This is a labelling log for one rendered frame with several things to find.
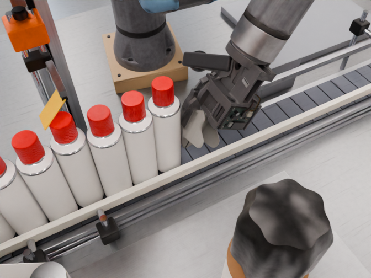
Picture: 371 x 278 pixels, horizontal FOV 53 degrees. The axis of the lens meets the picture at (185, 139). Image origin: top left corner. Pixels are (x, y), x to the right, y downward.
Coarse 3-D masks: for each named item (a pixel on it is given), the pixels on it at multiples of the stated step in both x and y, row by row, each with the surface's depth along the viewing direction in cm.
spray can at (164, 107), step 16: (160, 80) 56; (160, 96) 55; (160, 112) 57; (176, 112) 58; (160, 128) 59; (176, 128) 61; (160, 144) 63; (176, 144) 64; (160, 160) 66; (176, 160) 67
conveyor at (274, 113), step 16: (368, 64) 89; (336, 80) 86; (352, 80) 86; (368, 80) 86; (304, 96) 82; (320, 96) 82; (336, 96) 82; (368, 96) 82; (272, 112) 79; (288, 112) 79; (336, 112) 80; (256, 128) 77; (224, 144) 74; (256, 144) 74; (192, 160) 72; (224, 160) 72; (192, 176) 69; (80, 208) 65; (112, 208) 65; (80, 224) 63; (48, 240) 61
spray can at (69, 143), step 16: (64, 112) 51; (64, 128) 50; (64, 144) 52; (80, 144) 53; (64, 160) 54; (80, 160) 55; (64, 176) 59; (80, 176) 57; (96, 176) 61; (80, 192) 61; (96, 192) 63
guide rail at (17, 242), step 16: (352, 96) 77; (304, 112) 75; (320, 112) 75; (272, 128) 72; (288, 128) 74; (240, 144) 70; (208, 160) 67; (160, 176) 65; (176, 176) 66; (128, 192) 63; (144, 192) 65; (96, 208) 61; (48, 224) 59; (64, 224) 60; (16, 240) 58; (0, 256) 58
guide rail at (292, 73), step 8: (368, 40) 82; (352, 48) 80; (360, 48) 80; (328, 56) 78; (336, 56) 78; (344, 56) 80; (312, 64) 77; (320, 64) 77; (288, 72) 75; (296, 72) 75; (304, 72) 77; (280, 80) 74; (264, 88) 74
